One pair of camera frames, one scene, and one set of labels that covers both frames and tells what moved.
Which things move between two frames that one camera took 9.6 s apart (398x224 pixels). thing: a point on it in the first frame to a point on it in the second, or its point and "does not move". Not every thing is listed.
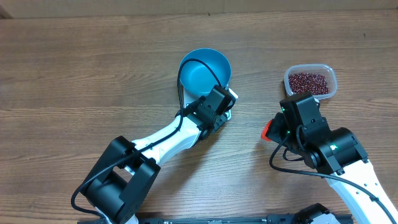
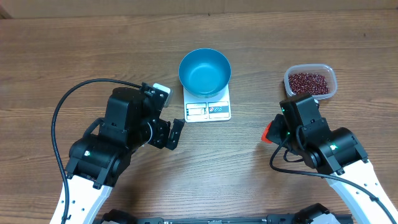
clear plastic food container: (320, 79) does not move
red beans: (302, 82) does not move
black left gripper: (222, 121) to (161, 141)
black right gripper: (277, 134) does not move
